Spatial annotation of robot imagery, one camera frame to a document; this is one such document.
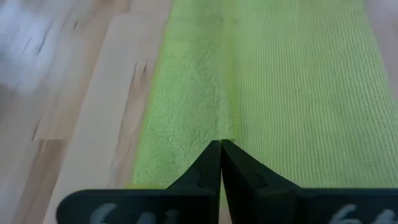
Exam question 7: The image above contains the lime green microfiber towel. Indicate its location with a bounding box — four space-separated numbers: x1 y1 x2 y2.
126 0 398 191

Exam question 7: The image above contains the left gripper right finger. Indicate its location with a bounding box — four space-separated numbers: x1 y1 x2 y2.
220 139 398 224

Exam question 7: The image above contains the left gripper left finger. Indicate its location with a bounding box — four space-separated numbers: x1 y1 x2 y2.
55 139 222 224

